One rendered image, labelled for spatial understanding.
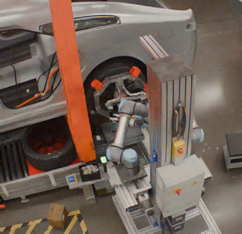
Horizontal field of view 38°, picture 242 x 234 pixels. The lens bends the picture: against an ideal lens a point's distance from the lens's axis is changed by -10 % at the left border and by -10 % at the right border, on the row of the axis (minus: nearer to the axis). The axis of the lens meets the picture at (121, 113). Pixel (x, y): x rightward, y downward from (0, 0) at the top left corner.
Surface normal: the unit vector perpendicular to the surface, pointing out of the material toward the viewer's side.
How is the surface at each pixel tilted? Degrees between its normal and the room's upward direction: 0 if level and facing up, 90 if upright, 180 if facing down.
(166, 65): 0
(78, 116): 90
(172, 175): 0
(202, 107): 0
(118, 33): 81
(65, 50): 90
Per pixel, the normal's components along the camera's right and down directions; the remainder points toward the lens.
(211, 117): -0.07, -0.73
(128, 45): 0.32, 0.63
